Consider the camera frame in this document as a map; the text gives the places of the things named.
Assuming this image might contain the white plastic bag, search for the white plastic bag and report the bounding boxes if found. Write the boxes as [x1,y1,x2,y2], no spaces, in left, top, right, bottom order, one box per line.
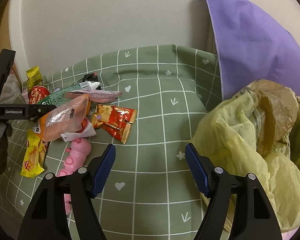
[0,53,22,104]

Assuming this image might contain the pink pig toy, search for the pink pig toy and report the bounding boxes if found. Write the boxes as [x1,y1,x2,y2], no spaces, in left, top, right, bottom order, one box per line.
[57,138,93,215]

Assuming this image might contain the green white milk carton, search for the green white milk carton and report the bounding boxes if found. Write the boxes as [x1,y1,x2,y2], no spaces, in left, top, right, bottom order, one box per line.
[37,81,101,107]

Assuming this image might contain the pink wrapper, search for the pink wrapper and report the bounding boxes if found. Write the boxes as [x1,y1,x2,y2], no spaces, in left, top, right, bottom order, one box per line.
[65,89,123,103]

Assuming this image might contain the green grid bed sheet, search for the green grid bed sheet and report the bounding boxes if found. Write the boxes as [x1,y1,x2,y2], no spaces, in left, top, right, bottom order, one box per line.
[0,44,223,240]

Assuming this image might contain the black wrapper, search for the black wrapper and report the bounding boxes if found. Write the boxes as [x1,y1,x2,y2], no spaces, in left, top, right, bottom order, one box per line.
[77,73,98,83]

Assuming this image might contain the red paper cup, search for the red paper cup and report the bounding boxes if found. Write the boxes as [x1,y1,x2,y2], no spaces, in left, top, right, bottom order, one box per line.
[29,85,50,105]

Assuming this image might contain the red snack packet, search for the red snack packet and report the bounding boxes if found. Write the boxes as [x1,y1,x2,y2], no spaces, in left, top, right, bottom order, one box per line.
[91,105,138,144]

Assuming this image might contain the yellow chips packet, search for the yellow chips packet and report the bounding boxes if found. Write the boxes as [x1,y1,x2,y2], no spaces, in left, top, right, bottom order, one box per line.
[20,129,49,178]

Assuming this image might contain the small yellow snack packet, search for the small yellow snack packet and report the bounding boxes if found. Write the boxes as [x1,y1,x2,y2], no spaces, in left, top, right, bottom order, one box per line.
[26,66,43,94]

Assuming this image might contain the orange snack bag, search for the orange snack bag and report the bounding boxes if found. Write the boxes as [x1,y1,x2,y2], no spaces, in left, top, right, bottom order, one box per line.
[32,94,90,142]

